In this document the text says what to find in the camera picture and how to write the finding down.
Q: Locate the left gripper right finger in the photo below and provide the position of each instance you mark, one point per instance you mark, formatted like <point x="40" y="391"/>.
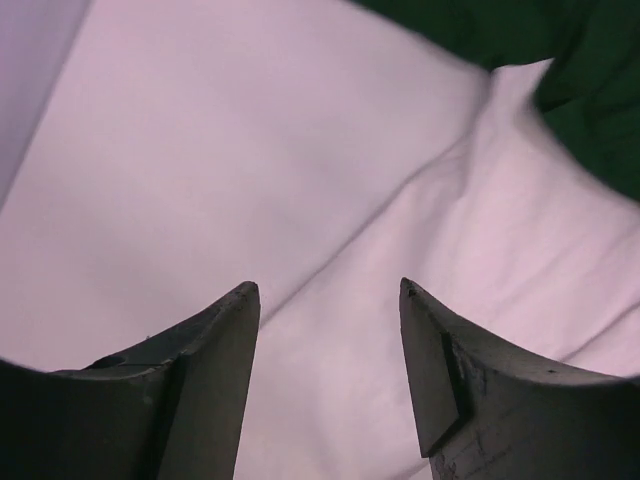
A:
<point x="485" y="408"/>

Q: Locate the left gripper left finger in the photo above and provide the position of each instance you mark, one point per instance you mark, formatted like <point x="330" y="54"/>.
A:
<point x="169" y="407"/>

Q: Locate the white and green t shirt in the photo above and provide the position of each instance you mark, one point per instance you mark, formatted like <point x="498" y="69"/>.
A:
<point x="155" y="154"/>

